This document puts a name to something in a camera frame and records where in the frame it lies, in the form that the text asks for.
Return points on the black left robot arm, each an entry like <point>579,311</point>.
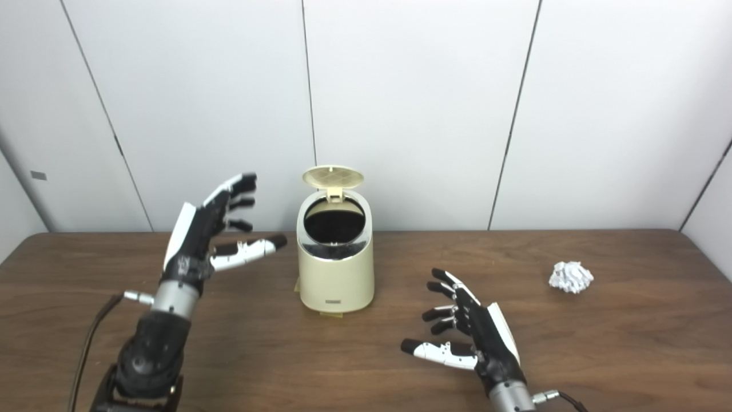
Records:
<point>151,349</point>

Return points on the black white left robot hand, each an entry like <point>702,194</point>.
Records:
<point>191,240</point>

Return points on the cream-colored bin body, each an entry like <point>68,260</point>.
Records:
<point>335,277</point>

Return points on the yellow tape under bin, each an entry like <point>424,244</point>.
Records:
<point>331,314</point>

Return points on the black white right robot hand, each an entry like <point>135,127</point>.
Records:
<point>489,340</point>

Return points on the cream round bin lid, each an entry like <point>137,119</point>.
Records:
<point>333,176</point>

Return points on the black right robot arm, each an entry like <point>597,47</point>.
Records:
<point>510,399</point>

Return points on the small gray wall label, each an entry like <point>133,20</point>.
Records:
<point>38,175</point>

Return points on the white paper ball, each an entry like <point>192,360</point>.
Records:
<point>571,277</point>

